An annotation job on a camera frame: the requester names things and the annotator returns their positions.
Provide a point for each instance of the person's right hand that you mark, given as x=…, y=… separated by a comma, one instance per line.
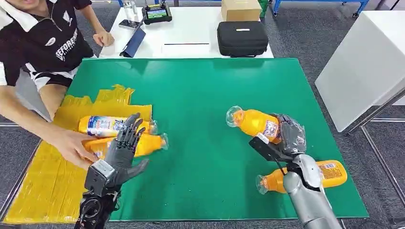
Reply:
x=71, y=148

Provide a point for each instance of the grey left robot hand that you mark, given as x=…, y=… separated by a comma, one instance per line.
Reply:
x=123, y=155

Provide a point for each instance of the person's left hand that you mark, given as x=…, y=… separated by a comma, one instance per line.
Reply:
x=103, y=38

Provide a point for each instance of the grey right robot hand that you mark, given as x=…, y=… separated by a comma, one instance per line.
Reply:
x=292, y=136

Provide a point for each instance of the orange juice bottle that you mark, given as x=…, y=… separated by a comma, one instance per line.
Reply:
x=253, y=123
x=148, y=145
x=98, y=124
x=332, y=173

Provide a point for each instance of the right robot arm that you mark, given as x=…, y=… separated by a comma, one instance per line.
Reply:
x=310, y=196

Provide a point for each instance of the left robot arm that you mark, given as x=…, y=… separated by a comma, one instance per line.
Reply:
x=95, y=208

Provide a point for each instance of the smartphone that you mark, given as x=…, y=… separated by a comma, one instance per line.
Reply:
x=129, y=24

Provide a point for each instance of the dark blue folder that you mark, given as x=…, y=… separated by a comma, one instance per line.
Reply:
x=134, y=41

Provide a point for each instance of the yellow plastic sheet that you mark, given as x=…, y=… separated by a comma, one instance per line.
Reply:
x=41, y=189

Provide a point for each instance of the black handheld controller with screen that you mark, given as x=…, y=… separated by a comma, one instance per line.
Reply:
x=156, y=14

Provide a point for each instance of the person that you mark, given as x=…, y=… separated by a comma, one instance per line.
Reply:
x=38, y=41

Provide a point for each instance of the grey chair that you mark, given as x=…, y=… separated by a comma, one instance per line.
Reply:
x=30, y=94

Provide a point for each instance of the white table with items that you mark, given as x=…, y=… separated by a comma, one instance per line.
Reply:
x=189, y=33

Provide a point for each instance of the empty white table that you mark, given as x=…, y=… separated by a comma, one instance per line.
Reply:
x=360, y=69

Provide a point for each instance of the green table mat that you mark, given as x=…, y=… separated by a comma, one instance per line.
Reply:
x=205, y=94

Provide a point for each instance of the black carrying case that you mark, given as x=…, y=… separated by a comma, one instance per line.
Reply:
x=242, y=38

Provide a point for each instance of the cardboard box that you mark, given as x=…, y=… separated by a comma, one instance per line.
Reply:
x=240, y=10

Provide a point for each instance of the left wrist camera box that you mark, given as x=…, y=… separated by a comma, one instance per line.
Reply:
x=98, y=177

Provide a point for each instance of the blue metal cart frame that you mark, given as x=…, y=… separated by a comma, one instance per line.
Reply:
x=319, y=2

